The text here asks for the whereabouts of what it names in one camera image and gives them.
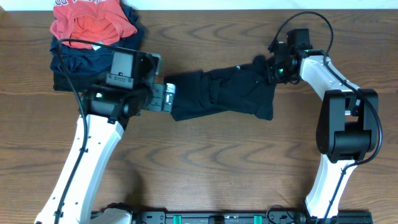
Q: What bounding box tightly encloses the black t-shirt white logo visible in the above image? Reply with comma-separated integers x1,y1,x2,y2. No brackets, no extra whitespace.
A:
164,55,275,121

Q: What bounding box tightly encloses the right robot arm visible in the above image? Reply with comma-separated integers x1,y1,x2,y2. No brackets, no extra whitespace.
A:
266,29,381,223

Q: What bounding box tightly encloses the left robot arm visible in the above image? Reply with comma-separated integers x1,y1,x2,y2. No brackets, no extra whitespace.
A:
35,50,175,223

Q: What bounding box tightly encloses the black folded t-shirt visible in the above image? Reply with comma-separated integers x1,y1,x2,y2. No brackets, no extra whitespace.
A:
53,72,107,92

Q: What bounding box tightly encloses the red folded t-shirt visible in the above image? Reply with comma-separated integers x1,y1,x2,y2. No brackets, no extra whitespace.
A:
50,0,138,49

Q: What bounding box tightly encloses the navy folded t-shirt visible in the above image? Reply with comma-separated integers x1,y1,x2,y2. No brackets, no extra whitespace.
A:
60,5,145,76

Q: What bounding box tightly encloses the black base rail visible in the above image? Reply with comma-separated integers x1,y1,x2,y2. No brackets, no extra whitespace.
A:
90,202,373,224

